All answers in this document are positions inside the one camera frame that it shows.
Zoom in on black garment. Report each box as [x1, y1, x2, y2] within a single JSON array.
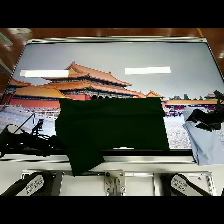
[[54, 96, 170, 177]]

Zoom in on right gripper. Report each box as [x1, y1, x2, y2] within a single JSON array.
[[187, 108, 219, 132]]

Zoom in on light blue garment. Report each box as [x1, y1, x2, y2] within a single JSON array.
[[181, 106, 224, 166]]

